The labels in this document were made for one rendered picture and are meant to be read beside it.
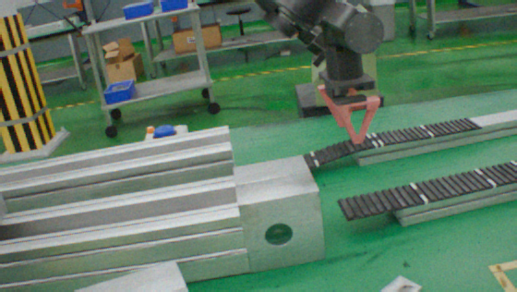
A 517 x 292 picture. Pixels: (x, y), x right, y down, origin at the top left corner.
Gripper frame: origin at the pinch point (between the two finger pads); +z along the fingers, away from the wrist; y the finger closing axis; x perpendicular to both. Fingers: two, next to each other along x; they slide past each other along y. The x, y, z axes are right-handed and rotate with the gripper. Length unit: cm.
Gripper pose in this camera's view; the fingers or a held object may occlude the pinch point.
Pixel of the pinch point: (350, 129)
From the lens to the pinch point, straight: 75.1
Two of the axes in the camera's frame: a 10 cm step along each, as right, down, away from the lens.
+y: 1.2, 3.6, -9.2
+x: 9.8, -1.8, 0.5
